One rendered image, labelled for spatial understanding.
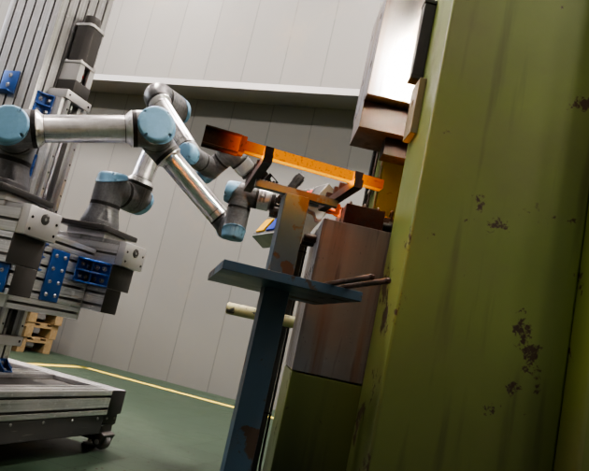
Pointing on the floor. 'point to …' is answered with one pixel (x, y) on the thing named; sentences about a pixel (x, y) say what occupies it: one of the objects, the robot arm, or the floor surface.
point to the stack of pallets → (42, 341)
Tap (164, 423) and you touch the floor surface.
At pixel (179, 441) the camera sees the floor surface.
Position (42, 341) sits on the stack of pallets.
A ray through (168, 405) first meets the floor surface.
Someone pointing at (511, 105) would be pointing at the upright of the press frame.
